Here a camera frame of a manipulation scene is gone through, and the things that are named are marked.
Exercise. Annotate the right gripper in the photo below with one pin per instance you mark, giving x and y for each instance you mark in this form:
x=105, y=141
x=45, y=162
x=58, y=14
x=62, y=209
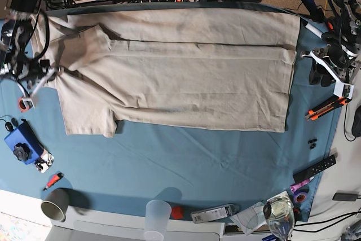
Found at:
x=29, y=75

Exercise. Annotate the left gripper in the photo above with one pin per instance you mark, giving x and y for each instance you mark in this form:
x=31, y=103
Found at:
x=334, y=63

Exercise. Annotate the beige T-shirt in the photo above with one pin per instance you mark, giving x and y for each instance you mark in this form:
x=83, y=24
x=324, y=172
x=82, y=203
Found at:
x=210, y=68

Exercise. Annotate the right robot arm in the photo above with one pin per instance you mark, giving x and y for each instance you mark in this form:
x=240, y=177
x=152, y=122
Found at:
x=19, y=27

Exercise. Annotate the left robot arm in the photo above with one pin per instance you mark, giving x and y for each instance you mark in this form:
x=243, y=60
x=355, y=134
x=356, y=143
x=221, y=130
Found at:
x=346, y=12

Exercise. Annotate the orange black utility knife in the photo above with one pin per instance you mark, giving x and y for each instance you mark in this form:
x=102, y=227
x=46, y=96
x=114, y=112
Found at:
x=326, y=107

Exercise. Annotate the red tape roll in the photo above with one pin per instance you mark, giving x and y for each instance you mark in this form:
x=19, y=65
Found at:
x=25, y=104

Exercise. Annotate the white marker pen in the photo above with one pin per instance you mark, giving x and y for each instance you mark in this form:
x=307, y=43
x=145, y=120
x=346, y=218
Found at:
x=312, y=28

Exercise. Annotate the black computer mouse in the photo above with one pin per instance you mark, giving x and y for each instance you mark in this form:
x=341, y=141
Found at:
x=356, y=127

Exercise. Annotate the small black clips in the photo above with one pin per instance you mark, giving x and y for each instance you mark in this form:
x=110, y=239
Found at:
x=312, y=143

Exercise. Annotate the blue box with black knob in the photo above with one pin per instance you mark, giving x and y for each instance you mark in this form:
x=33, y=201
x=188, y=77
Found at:
x=24, y=144

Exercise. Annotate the black remote control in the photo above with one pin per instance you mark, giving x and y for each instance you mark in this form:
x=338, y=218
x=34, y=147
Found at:
x=315, y=169

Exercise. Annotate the black white small toy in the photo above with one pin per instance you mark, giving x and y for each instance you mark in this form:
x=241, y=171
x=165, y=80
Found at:
x=44, y=162

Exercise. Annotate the red marker pen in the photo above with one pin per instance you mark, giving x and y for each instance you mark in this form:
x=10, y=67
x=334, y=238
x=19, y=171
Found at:
x=54, y=179

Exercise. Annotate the purple pen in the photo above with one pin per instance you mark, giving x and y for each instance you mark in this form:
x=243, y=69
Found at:
x=297, y=186

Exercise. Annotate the purple tape roll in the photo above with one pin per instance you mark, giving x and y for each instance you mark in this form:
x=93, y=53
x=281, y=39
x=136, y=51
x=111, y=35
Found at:
x=299, y=196

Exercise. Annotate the black phone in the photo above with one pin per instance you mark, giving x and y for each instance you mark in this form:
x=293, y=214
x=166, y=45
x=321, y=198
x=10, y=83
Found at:
x=342, y=196

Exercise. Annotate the wine glass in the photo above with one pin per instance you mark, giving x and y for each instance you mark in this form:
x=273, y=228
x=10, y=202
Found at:
x=279, y=216

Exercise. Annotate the teal tablecloth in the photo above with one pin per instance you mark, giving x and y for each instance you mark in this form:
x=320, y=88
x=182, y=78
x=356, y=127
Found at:
x=194, y=167

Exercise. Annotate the packaged tool in blister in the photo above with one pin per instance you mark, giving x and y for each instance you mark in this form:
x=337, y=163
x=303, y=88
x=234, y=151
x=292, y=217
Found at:
x=215, y=213

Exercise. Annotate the translucent plastic cup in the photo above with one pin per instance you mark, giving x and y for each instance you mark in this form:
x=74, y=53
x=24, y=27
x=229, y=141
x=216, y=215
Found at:
x=156, y=220

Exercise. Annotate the small red object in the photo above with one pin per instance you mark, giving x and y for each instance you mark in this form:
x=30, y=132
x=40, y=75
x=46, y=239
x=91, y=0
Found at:
x=177, y=212

